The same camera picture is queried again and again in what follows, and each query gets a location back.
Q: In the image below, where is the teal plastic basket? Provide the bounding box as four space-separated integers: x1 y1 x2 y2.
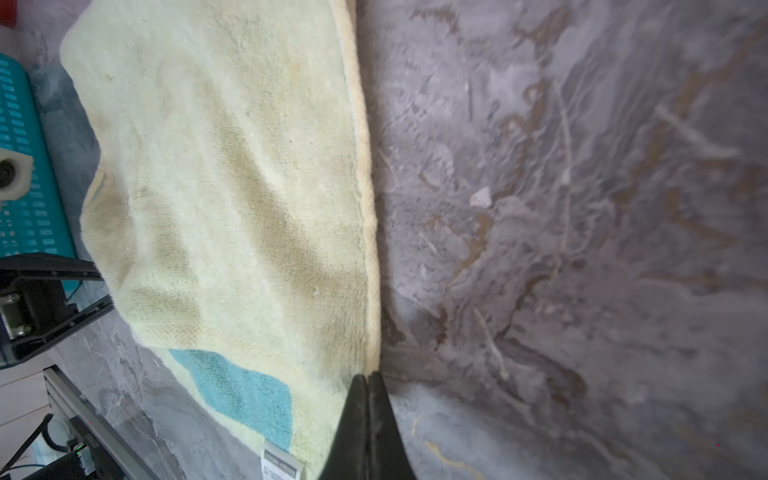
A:
1 55 76 258

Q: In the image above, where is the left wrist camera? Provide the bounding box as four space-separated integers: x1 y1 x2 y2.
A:
0 148 34 202

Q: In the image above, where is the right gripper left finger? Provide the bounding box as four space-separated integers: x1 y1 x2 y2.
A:
319 375 368 480

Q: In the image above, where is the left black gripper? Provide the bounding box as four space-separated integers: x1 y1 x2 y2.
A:
1 253 114 369

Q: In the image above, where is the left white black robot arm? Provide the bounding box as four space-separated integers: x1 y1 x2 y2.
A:
1 253 125 479

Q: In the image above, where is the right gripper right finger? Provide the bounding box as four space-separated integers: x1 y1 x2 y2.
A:
367 372 416 480

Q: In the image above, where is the pale green towel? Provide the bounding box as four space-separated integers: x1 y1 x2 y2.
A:
60 1 381 479

